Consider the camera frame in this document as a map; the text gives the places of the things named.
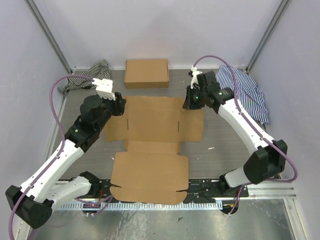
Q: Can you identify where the blue white striped cloth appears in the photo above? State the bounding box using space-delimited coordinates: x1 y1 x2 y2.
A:
216 65 270 125

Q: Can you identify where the folded cardboard box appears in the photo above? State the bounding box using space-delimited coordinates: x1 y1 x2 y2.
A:
124 58 169 89

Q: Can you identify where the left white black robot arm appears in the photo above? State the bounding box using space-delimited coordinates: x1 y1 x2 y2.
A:
5 92 126 229

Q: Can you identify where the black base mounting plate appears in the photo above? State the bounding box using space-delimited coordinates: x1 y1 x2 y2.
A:
80 178 241 204

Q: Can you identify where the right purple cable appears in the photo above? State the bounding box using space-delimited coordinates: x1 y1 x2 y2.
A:
193 55 299 216

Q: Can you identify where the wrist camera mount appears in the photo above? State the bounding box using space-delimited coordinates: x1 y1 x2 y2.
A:
92 78 116 101
188 65 203 89

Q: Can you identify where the left aluminium corner post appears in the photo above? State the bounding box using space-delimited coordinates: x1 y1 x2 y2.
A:
25 0 72 74

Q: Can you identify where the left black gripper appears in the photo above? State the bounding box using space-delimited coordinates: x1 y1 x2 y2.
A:
95 88 127 132

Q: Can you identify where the cardboard box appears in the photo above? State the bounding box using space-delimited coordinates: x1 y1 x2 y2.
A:
124 58 169 89
104 96 204 205

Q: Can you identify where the slotted cable duct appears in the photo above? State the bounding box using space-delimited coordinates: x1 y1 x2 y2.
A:
57 201 225 211

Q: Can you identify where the aluminium front rail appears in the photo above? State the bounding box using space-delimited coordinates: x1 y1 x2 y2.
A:
24 178 297 201

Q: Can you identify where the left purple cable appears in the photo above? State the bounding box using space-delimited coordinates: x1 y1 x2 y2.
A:
8 74 115 240

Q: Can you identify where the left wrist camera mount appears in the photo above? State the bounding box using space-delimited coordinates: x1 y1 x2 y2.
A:
92 78 116 101

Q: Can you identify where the grey striped cloth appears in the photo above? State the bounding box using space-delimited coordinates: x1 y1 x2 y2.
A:
57 59 111 97

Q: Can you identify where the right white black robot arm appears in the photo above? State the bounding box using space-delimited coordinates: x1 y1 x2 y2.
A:
182 70 288 198

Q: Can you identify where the aluminium corner post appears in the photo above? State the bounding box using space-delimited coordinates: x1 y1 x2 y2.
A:
245 0 292 74
25 0 72 74

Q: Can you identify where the purple cable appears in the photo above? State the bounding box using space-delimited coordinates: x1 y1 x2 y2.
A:
193 55 299 216
8 74 115 240

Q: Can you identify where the right aluminium corner post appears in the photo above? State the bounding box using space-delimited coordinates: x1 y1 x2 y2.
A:
245 0 292 74

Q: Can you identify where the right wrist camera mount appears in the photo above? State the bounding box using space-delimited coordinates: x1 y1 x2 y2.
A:
188 65 203 89

